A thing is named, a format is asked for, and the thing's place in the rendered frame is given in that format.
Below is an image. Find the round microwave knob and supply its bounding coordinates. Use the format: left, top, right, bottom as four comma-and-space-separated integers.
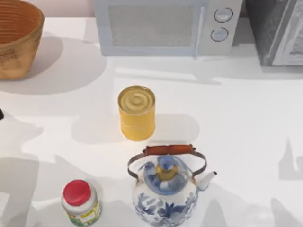
210, 26, 230, 43
214, 7, 234, 24

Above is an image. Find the yellow can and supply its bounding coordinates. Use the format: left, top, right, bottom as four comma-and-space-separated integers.
117, 85, 156, 142

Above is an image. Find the brown woven basket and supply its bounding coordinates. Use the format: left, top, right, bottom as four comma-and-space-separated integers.
0, 0, 45, 80

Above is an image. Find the red lidded white jar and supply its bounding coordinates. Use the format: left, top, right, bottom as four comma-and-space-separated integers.
62, 179, 103, 227

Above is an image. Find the blue and white teapot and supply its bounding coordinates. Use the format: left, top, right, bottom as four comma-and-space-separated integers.
127, 143, 218, 227

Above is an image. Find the microwave door handle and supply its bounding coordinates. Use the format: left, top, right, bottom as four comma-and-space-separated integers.
194, 6, 206, 60

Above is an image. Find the pale microwave oven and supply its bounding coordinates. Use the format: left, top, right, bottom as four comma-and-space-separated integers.
92, 0, 244, 60

